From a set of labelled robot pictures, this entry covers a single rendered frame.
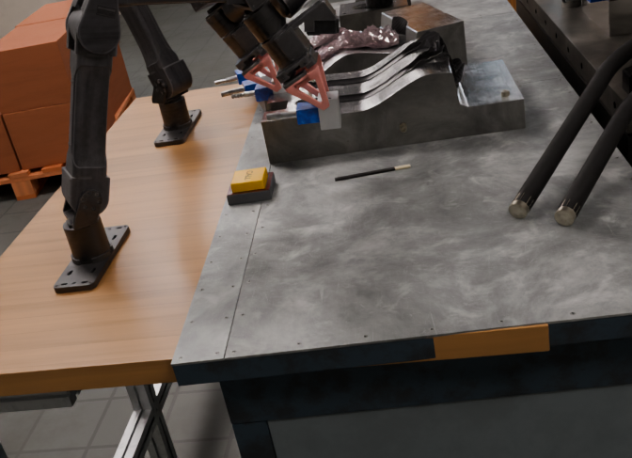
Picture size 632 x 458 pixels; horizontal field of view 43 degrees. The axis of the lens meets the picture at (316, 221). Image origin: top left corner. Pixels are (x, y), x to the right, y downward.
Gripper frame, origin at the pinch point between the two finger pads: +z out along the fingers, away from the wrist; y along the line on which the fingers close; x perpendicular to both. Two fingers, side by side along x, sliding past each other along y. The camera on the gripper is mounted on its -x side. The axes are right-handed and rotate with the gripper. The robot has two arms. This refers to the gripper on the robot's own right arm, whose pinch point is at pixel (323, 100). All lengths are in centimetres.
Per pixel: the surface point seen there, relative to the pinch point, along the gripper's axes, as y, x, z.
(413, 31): 52, -15, 12
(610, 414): -50, -16, 46
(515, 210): -25.4, -18.8, 25.0
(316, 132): 10.2, 7.3, 6.8
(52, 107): 210, 150, -19
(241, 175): -1.8, 20.5, 2.2
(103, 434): 31, 113, 49
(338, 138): 10.2, 4.7, 10.4
